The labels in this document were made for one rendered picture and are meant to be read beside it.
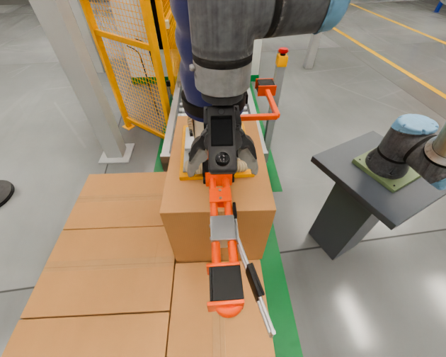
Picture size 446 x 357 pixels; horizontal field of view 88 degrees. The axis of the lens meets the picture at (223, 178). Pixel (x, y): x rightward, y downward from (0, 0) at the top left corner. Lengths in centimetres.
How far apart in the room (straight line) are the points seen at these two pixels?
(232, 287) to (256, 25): 45
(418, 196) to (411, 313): 85
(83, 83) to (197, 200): 160
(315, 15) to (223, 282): 48
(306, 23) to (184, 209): 62
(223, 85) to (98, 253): 109
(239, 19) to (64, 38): 184
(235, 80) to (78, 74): 189
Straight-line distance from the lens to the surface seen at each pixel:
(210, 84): 36
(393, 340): 188
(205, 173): 68
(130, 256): 123
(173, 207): 81
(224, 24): 33
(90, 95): 224
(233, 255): 56
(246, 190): 85
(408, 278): 210
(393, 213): 126
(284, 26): 37
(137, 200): 140
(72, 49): 211
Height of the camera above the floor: 159
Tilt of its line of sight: 47 degrees down
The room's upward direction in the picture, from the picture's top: straight up
